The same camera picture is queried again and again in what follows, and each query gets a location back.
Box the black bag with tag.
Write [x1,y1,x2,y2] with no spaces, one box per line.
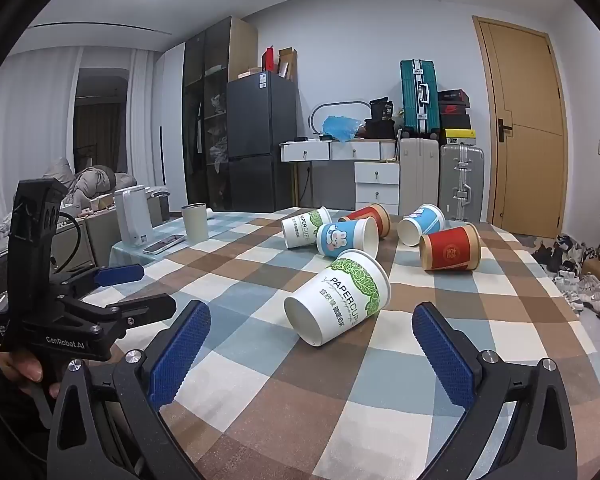
[364,97,400,140]

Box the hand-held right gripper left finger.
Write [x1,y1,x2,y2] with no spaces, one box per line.
[46,300,213,480]

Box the grey-white tumbler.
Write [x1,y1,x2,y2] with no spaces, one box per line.
[181,203,210,240]

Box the white sheer curtain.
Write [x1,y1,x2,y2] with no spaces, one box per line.
[0,46,83,233]
[126,49,157,176]

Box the person's left hand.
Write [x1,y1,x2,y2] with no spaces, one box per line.
[0,349,62,399]

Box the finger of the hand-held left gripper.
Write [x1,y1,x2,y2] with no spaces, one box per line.
[60,294,177,333]
[52,263,146,293]

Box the pile of shoes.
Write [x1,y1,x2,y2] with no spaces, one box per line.
[532,234,600,313]

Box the red gold-rimmed paper cup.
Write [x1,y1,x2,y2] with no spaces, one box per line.
[338,203,392,239]
[419,224,482,272]

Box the smartphone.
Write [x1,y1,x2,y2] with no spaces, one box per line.
[143,234,187,254]

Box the black refrigerator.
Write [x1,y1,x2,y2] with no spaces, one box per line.
[226,72,299,213]

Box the checkered tablecloth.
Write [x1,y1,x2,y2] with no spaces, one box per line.
[87,206,600,480]

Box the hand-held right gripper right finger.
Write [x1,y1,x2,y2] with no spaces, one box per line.
[411,302,571,480]

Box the blue cartoon paper cup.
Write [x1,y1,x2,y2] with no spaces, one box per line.
[315,217,380,259]
[397,203,446,247]

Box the white tabletop appliance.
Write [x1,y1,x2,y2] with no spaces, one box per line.
[115,185,153,247]

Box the white drawer desk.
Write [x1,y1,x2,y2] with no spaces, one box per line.
[280,137,401,216]

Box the grey duvet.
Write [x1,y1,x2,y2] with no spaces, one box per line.
[55,157,137,206]

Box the teal suitcase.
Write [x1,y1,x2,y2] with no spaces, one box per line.
[400,59,440,136]

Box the blue plastic bag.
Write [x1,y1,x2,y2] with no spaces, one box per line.
[321,115,363,142]

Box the open cardboard box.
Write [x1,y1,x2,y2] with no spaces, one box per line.
[277,48,299,81]

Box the yellow black shoe box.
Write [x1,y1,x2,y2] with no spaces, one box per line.
[444,128,477,146]

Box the beige speaker box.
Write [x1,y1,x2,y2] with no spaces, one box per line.
[50,217,97,281]

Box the dark glass cabinet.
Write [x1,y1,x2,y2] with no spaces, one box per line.
[182,16,258,213]

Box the wooden door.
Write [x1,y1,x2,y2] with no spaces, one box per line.
[472,15,567,240]

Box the oval mirror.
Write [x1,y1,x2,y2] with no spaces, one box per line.
[310,100,374,137]

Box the silver suitcase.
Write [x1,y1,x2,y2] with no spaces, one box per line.
[439,144,486,222]

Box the white wardrobe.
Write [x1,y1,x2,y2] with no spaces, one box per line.
[155,42,187,201]

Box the white suitcase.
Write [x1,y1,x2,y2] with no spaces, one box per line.
[399,136,440,211]

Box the green leaf paper cup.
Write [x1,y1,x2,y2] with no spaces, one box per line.
[281,207,333,250]
[283,249,392,347]

